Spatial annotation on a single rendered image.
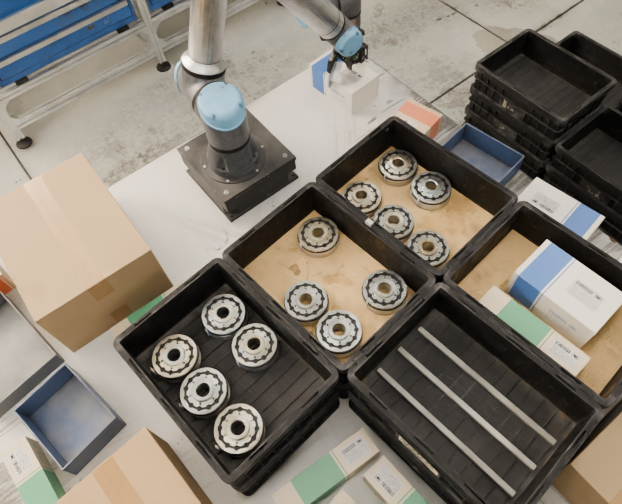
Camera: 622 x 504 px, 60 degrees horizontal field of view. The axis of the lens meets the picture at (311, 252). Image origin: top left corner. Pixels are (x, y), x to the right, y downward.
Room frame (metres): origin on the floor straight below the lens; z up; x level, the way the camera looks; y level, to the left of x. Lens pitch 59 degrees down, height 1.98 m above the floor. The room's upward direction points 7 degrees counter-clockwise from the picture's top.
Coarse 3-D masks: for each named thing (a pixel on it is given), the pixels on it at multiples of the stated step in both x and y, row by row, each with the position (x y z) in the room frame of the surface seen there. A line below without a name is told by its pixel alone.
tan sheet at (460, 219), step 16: (368, 176) 0.90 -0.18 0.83; (384, 192) 0.84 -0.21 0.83; (400, 192) 0.83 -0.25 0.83; (416, 208) 0.78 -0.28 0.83; (448, 208) 0.77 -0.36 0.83; (464, 208) 0.76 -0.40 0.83; (480, 208) 0.75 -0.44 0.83; (416, 224) 0.73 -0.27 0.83; (432, 224) 0.72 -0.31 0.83; (448, 224) 0.72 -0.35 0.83; (464, 224) 0.71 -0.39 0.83; (480, 224) 0.71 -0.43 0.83; (448, 240) 0.67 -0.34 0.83; (464, 240) 0.67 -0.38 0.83; (448, 256) 0.63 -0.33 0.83
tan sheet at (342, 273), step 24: (312, 216) 0.79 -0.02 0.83; (288, 240) 0.73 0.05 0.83; (264, 264) 0.67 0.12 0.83; (288, 264) 0.66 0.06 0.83; (312, 264) 0.65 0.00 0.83; (336, 264) 0.64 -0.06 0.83; (360, 264) 0.63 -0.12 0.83; (264, 288) 0.60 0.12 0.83; (288, 288) 0.59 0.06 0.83; (336, 288) 0.58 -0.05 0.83; (360, 288) 0.57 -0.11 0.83; (408, 288) 0.55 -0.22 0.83; (360, 312) 0.51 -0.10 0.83
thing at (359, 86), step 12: (324, 60) 1.43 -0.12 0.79; (312, 72) 1.41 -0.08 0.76; (324, 72) 1.37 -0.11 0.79; (348, 72) 1.36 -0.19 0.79; (360, 72) 1.35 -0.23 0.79; (372, 72) 1.34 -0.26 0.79; (312, 84) 1.41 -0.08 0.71; (324, 84) 1.36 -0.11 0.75; (336, 84) 1.31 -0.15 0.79; (348, 84) 1.30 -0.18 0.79; (360, 84) 1.29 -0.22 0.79; (372, 84) 1.31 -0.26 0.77; (336, 96) 1.31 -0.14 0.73; (348, 96) 1.27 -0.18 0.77; (360, 96) 1.28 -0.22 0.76; (372, 96) 1.31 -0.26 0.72; (348, 108) 1.27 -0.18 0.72; (360, 108) 1.28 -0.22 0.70
